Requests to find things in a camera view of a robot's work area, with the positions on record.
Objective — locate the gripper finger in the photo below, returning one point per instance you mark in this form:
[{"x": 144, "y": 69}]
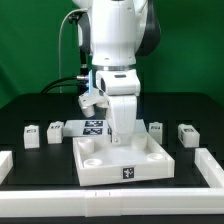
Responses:
[{"x": 115, "y": 138}]

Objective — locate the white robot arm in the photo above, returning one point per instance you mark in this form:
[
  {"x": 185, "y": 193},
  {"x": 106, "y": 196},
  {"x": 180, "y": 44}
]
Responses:
[{"x": 115, "y": 33}]

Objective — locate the white square tabletop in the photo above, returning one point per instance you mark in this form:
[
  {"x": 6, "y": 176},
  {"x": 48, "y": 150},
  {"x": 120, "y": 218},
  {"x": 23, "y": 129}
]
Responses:
[{"x": 98, "y": 161}]

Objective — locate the white U-shaped fence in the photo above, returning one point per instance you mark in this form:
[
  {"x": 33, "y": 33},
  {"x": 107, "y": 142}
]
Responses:
[{"x": 120, "y": 202}]

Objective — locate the black camera on stand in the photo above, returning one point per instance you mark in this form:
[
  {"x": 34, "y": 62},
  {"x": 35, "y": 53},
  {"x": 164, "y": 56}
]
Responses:
[{"x": 83, "y": 29}]

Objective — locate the white sheet with markers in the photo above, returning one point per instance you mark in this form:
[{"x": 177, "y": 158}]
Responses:
[{"x": 79, "y": 128}]

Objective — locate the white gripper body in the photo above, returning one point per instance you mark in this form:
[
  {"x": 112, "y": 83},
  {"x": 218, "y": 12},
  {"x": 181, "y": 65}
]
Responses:
[{"x": 116, "y": 92}]

